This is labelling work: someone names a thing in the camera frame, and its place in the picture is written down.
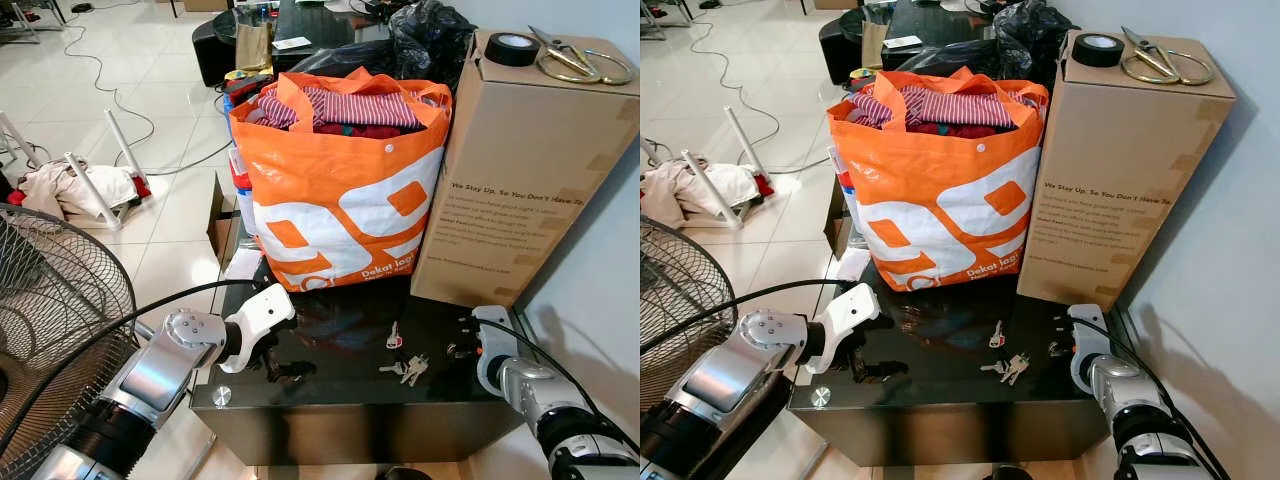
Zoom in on silver key bunch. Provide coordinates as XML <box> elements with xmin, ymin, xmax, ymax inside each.
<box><xmin>979</xmin><ymin>352</ymin><xmax>1032</xmax><ymax>387</ymax></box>
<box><xmin>379</xmin><ymin>354</ymin><xmax>431</xmax><ymax>388</ymax></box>

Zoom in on orange white shopping bag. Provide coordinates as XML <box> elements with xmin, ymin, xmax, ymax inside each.
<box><xmin>826</xmin><ymin>67</ymin><xmax>1052</xmax><ymax>294</ymax></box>
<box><xmin>228</xmin><ymin>67</ymin><xmax>455</xmax><ymax>294</ymax></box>

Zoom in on grey floor cable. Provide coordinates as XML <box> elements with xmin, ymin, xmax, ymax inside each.
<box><xmin>62</xmin><ymin>0</ymin><xmax>234</xmax><ymax>178</ymax></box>
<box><xmin>690</xmin><ymin>0</ymin><xmax>833</xmax><ymax>175</ymax></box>

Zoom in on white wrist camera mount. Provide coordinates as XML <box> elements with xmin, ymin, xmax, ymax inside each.
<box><xmin>805</xmin><ymin>283</ymin><xmax>882</xmax><ymax>375</ymax></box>
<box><xmin>1067</xmin><ymin>303</ymin><xmax>1114</xmax><ymax>397</ymax></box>
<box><xmin>472</xmin><ymin>305</ymin><xmax>522</xmax><ymax>397</ymax></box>
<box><xmin>220</xmin><ymin>283</ymin><xmax>298</xmax><ymax>375</ymax></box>

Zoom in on black tape roll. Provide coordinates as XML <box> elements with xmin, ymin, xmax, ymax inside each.
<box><xmin>485</xmin><ymin>32</ymin><xmax>543</xmax><ymax>69</ymax></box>
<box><xmin>1072</xmin><ymin>33</ymin><xmax>1127</xmax><ymax>69</ymax></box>

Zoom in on black plastic rubbish bag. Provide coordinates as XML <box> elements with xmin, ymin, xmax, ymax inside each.
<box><xmin>893</xmin><ymin>0</ymin><xmax>1077</xmax><ymax>93</ymax></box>
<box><xmin>290</xmin><ymin>0</ymin><xmax>477</xmax><ymax>93</ymax></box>

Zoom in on brown paper bag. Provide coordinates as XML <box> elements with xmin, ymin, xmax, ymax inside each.
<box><xmin>861</xmin><ymin>9</ymin><xmax>894</xmax><ymax>72</ymax></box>
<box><xmin>235</xmin><ymin>9</ymin><xmax>274</xmax><ymax>74</ymax></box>

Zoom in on dark coffee table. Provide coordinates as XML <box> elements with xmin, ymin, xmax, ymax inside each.
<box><xmin>270</xmin><ymin>0</ymin><xmax>403</xmax><ymax>53</ymax></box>
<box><xmin>884</xmin><ymin>0</ymin><xmax>1003</xmax><ymax>53</ymax></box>

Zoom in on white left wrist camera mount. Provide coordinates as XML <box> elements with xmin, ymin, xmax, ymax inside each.
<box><xmin>220</xmin><ymin>283</ymin><xmax>298</xmax><ymax>375</ymax></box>
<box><xmin>805</xmin><ymin>283</ymin><xmax>882</xmax><ymax>375</ymax></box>

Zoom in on white folding rack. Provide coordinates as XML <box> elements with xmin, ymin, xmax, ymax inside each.
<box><xmin>0</xmin><ymin>108</ymin><xmax>157</xmax><ymax>232</ymax></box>
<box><xmin>640</xmin><ymin>105</ymin><xmax>777</xmax><ymax>230</ymax></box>

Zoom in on small open cardboard box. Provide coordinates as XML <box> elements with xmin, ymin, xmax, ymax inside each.
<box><xmin>824</xmin><ymin>180</ymin><xmax>852</xmax><ymax>264</ymax></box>
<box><xmin>206</xmin><ymin>172</ymin><xmax>242</xmax><ymax>267</ymax></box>

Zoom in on black glossy glass table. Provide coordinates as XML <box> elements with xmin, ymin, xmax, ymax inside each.
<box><xmin>190</xmin><ymin>250</ymin><xmax>528</xmax><ymax>467</ymax></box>
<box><xmin>787</xmin><ymin>250</ymin><xmax>1128</xmax><ymax>467</ymax></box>

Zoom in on gold scissors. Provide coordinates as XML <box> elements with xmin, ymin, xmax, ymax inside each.
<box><xmin>1120</xmin><ymin>24</ymin><xmax>1217</xmax><ymax>87</ymax></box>
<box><xmin>527</xmin><ymin>24</ymin><xmax>636</xmax><ymax>87</ymax></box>

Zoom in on black wire fan guard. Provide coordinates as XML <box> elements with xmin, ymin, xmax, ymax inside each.
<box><xmin>0</xmin><ymin>203</ymin><xmax>139</xmax><ymax>480</ymax></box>
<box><xmin>640</xmin><ymin>215</ymin><xmax>742</xmax><ymax>401</ymax></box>

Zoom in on tall brown cardboard box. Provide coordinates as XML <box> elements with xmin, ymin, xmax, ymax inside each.
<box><xmin>1016</xmin><ymin>29</ymin><xmax>1238</xmax><ymax>312</ymax></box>
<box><xmin>410</xmin><ymin>29</ymin><xmax>641</xmax><ymax>310</ymax></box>

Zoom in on black leather stool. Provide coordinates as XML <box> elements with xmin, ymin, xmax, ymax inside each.
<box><xmin>192</xmin><ymin>14</ymin><xmax>242</xmax><ymax>89</ymax></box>
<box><xmin>818</xmin><ymin>14</ymin><xmax>867</xmax><ymax>87</ymax></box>

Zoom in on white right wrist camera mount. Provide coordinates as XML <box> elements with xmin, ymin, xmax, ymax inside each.
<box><xmin>472</xmin><ymin>305</ymin><xmax>522</xmax><ymax>397</ymax></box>
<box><xmin>1067</xmin><ymin>303</ymin><xmax>1114</xmax><ymax>397</ymax></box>

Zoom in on cream crumpled cloth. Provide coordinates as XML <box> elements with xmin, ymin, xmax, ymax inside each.
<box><xmin>18</xmin><ymin>160</ymin><xmax>142</xmax><ymax>222</ymax></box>
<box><xmin>640</xmin><ymin>160</ymin><xmax>764</xmax><ymax>227</ymax></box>

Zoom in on red striped clothes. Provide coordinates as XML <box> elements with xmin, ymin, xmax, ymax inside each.
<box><xmin>248</xmin><ymin>85</ymin><xmax>433</xmax><ymax>140</ymax></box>
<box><xmin>847</xmin><ymin>85</ymin><xmax>1033</xmax><ymax>140</ymax></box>

